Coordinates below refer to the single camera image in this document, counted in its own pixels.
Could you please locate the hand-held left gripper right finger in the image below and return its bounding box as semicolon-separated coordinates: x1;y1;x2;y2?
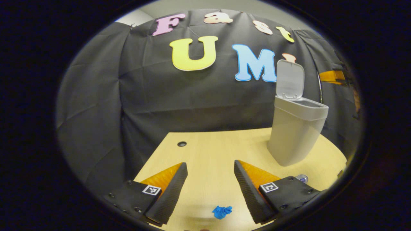
234;160;321;224

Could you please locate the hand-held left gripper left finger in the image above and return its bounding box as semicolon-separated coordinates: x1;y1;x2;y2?
104;162;188;227

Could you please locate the blue paper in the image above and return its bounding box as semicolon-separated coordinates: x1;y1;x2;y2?
212;205;232;220

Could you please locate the grey desktop garbage bin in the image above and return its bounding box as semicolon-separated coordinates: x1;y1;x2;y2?
267;59;329;167

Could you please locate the wooden desktop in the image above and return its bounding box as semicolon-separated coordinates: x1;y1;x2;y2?
133;127;348;231

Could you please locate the black backdrop cloth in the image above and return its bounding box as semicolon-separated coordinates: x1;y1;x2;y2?
56;9;363;196

